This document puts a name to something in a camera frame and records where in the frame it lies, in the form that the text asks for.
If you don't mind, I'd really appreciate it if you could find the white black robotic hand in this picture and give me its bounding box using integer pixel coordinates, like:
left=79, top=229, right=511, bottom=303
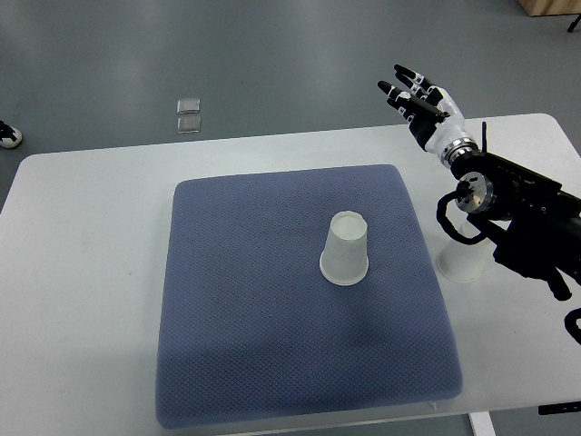
left=378, top=64, right=478, bottom=168

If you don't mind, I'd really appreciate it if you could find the white paper cup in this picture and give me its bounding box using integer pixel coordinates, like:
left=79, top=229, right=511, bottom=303
left=436, top=239, right=494, bottom=282
left=320, top=211, right=369, bottom=286

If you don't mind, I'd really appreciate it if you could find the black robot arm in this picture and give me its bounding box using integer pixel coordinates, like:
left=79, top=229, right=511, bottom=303
left=436, top=138, right=580, bottom=301

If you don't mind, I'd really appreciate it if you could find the wooden box corner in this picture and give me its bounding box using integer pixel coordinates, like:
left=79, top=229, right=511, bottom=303
left=518, top=0, right=580, bottom=17

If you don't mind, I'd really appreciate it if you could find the white paper cup on mat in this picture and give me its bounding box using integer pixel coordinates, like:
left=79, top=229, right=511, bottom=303
left=320, top=211, right=369, bottom=286

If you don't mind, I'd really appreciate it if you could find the black tripod foot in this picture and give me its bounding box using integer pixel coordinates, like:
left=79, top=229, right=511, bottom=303
left=566, top=15, right=581, bottom=33

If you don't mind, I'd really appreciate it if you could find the upper metal floor plate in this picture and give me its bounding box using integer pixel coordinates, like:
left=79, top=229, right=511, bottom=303
left=176, top=97, right=201, bottom=114

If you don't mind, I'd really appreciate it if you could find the blue textured cushion mat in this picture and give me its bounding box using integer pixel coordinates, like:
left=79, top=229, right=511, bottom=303
left=156, top=164, right=463, bottom=429

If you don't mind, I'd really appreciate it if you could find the white table leg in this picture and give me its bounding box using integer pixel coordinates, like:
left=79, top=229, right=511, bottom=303
left=468, top=411, right=496, bottom=436

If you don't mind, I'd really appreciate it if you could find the black table control panel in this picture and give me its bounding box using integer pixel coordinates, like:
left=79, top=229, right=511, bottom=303
left=537, top=401, right=581, bottom=416

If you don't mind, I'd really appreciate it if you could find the black white sneaker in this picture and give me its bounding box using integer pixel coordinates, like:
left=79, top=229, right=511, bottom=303
left=0, top=121, right=23, bottom=149

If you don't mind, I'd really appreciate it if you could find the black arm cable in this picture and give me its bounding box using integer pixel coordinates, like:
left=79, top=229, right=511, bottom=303
left=563, top=308, right=581, bottom=344

